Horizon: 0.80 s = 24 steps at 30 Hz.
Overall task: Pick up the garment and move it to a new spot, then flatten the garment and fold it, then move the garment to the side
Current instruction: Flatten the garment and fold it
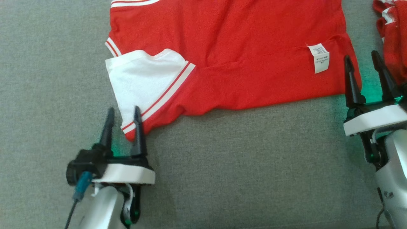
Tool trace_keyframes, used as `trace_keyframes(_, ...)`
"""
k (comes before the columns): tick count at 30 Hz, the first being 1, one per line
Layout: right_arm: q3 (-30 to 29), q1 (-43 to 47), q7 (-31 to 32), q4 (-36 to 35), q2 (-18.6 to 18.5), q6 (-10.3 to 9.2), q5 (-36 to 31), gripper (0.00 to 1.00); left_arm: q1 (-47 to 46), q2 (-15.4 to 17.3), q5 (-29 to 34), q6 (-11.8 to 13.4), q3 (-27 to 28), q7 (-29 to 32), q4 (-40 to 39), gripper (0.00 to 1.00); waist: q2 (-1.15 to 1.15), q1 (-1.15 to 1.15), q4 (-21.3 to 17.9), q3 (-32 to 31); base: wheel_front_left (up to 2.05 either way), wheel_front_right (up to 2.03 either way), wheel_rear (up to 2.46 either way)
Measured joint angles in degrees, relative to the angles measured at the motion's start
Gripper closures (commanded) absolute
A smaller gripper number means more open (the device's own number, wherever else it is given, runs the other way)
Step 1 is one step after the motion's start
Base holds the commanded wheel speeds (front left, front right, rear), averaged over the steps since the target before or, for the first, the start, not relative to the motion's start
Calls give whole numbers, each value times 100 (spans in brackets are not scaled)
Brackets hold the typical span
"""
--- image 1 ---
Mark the red and white shirt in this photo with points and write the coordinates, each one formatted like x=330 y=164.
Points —
x=238 y=47

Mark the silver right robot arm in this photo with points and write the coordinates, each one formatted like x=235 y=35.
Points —
x=394 y=178

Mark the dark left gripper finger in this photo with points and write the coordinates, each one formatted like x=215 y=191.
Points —
x=107 y=133
x=138 y=140

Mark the red shorts with white stripes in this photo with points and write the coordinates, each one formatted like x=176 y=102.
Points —
x=397 y=38

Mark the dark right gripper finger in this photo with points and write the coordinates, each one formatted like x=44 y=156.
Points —
x=353 y=89
x=388 y=86

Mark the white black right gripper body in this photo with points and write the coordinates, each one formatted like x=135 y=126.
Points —
x=375 y=119

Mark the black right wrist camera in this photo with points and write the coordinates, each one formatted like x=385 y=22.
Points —
x=402 y=101

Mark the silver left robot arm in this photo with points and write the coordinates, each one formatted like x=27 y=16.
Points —
x=101 y=206

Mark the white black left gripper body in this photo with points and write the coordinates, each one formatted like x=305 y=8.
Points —
x=127 y=173

